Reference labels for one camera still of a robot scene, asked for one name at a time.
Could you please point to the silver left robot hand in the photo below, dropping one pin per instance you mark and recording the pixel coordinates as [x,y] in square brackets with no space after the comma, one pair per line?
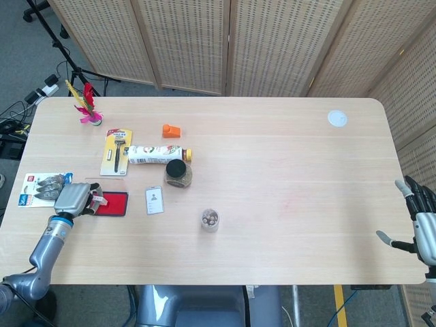
[71,199]

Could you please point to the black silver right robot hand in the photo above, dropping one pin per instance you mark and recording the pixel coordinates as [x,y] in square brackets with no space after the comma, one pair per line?
[425,231]

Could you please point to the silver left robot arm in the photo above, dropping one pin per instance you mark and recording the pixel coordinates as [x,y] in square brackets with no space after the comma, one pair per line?
[41,252]

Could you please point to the red rectangular tray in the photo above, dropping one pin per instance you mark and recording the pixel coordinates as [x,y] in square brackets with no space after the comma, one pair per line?
[116,204]

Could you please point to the blue blister pack of clips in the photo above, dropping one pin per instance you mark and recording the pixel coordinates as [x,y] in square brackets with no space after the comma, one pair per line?
[34,190]

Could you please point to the yellow razor blister pack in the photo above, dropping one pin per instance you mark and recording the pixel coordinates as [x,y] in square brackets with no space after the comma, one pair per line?
[112,163]

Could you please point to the black box under table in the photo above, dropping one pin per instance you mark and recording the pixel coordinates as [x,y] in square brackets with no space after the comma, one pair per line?
[371,287]

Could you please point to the white ID card badge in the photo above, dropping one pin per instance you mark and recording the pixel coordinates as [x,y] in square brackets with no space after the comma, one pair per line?
[155,201]

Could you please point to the white bottle orange cap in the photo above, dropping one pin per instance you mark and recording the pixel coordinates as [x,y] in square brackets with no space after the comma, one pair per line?
[153,155]

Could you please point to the colourful feather shuttlecock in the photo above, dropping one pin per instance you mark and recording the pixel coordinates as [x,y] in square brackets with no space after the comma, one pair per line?
[89,102]

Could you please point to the black lid spice jar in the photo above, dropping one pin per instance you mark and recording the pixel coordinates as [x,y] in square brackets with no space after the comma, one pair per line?
[177,168]

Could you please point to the white power strip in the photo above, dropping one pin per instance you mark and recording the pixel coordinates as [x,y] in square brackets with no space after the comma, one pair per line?
[49,90]

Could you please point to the orange plastic block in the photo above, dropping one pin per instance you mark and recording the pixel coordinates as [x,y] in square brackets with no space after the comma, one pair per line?
[172,131]

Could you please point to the black tripod stand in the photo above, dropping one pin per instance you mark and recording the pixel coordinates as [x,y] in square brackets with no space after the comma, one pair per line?
[75,71]

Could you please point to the clear cup with nuts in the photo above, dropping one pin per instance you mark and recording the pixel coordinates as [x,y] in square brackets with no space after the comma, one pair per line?
[209,219]

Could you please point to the white table leg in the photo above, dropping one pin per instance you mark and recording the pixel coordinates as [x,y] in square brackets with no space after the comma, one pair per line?
[295,303]

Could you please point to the black chair caster base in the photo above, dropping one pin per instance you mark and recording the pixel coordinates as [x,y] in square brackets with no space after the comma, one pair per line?
[29,15]

